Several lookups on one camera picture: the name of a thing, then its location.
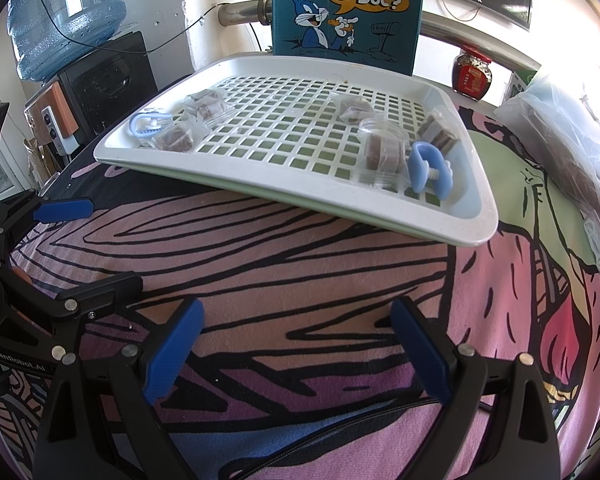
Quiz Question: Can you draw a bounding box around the blue cartoon rabbit tote bag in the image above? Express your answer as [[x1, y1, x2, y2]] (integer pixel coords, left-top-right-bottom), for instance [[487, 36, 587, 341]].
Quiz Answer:
[[271, 0, 426, 76]]

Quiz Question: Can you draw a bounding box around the red-lidded glass jar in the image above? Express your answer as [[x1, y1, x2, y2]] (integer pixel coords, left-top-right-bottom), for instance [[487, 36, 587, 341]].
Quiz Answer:
[[452, 45, 495, 103]]

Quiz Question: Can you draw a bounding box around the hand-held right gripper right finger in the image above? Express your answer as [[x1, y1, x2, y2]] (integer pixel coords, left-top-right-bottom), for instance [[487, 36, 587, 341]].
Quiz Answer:
[[390, 296, 563, 480]]

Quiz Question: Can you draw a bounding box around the blue flower hair claw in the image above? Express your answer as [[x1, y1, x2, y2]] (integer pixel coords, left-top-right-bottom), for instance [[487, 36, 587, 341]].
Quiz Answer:
[[129, 112, 173, 141]]

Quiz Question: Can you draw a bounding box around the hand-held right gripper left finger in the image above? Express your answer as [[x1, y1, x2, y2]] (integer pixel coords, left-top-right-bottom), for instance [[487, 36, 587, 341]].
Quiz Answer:
[[32, 297, 206, 480]]

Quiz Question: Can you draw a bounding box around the blue water jug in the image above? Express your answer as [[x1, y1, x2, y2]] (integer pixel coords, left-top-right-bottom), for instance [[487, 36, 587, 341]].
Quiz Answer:
[[6, 0, 128, 82]]

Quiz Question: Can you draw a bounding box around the clear plastic lid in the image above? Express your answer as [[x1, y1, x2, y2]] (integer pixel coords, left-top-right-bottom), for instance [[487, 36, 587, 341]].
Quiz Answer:
[[357, 116, 411, 151]]

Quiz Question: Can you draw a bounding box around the brown cardboard box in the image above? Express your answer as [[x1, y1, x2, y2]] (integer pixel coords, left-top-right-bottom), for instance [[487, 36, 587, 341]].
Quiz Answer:
[[22, 137, 66, 183]]

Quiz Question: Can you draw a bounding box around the white cable bundle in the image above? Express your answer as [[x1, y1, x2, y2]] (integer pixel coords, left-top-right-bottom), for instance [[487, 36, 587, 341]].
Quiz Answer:
[[582, 212, 600, 276]]

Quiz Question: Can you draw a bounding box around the blue clamp with white screw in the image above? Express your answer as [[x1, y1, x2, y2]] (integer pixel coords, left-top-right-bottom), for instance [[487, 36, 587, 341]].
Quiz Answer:
[[407, 141, 455, 194]]

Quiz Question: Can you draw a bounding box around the clear plastic bag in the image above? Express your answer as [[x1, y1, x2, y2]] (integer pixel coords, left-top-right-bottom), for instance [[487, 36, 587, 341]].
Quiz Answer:
[[495, 70, 600, 241]]

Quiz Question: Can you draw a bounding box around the green white carton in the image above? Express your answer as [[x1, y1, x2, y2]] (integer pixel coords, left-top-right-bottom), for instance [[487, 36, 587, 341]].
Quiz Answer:
[[505, 67, 541, 103]]

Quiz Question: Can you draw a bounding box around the clear round plastic container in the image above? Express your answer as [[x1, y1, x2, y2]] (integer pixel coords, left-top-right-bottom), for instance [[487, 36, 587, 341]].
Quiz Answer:
[[352, 152, 413, 193]]

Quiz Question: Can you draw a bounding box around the white perforated plastic tray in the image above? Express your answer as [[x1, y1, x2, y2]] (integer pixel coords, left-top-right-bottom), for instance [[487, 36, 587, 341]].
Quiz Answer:
[[93, 55, 498, 247]]

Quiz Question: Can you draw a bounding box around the printed blanket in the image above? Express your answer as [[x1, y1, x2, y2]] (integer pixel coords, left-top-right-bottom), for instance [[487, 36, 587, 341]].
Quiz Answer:
[[0, 75, 600, 480]]

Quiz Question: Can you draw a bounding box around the black water dispenser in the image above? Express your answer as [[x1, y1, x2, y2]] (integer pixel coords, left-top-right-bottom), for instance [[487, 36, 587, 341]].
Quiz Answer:
[[55, 30, 158, 161]]

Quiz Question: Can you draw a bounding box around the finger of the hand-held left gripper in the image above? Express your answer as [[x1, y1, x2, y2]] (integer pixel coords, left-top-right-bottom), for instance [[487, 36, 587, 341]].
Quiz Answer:
[[15, 271, 145, 322], [0, 192, 95, 246]]

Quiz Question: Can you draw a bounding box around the thin black wall wire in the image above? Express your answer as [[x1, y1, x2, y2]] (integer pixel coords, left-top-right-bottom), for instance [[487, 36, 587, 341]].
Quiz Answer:
[[32, 0, 221, 56]]

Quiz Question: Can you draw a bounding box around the orange white socket box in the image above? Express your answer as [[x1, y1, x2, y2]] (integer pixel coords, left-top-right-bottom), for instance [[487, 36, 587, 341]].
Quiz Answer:
[[24, 82, 81, 156]]

